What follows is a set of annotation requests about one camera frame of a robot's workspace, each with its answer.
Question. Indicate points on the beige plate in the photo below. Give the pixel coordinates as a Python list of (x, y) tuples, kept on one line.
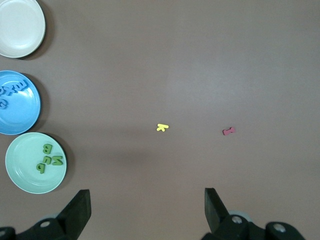
[(17, 27)]

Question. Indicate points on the green lowercase letter b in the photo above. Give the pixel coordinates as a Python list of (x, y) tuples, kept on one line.
[(41, 168)]

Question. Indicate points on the green capital letter B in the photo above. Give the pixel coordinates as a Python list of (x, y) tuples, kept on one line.
[(47, 149)]

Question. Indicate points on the small red foam letter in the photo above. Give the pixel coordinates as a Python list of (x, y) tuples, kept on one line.
[(228, 131)]

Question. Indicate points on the green letter E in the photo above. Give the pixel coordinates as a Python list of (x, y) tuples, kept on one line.
[(47, 159)]

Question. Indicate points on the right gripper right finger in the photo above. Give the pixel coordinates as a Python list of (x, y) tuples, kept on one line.
[(225, 220)]

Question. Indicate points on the blue letter X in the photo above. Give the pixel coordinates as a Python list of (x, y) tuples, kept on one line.
[(10, 90)]

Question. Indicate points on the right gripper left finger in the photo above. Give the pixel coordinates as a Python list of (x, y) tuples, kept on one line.
[(72, 217)]

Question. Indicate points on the yellow letter k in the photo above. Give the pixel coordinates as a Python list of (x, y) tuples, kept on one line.
[(162, 127)]

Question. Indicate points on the brown table cover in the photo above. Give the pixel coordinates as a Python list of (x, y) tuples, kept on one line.
[(175, 75)]

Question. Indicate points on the blue letter E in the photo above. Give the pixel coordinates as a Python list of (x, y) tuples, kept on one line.
[(23, 85)]

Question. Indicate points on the blue plate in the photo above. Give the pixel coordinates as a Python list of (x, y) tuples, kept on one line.
[(22, 112)]

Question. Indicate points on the green plate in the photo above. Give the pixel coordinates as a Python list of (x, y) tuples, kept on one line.
[(25, 175)]

